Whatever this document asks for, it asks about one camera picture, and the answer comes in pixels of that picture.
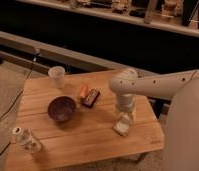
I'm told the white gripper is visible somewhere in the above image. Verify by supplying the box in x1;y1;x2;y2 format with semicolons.
115;94;136;125

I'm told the white sponge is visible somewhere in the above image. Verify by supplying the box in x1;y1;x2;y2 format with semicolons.
113;115;131;136

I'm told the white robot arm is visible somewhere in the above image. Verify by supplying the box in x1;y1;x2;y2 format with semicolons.
109;68;199;171

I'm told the dark chocolate bar packet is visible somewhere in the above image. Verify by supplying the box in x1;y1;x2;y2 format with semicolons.
82;89;100;108

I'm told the orange carrot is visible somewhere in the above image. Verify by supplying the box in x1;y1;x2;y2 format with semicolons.
79;84;88;99

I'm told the wooden table board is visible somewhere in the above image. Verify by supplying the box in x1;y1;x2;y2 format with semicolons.
5;70;164;171

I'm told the dark purple bowl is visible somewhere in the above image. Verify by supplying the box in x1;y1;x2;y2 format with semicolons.
47;96;76;122

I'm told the clear plastic bottle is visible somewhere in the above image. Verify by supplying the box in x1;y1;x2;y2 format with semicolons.
12;127;42;154

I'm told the cluttered background shelf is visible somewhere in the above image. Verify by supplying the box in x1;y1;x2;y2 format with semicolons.
18;0;199;38

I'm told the black cable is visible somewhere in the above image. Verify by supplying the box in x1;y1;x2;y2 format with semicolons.
0;49;41;164

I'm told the grey metal rail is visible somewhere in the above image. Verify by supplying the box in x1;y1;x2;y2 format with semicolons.
0;28;157;78

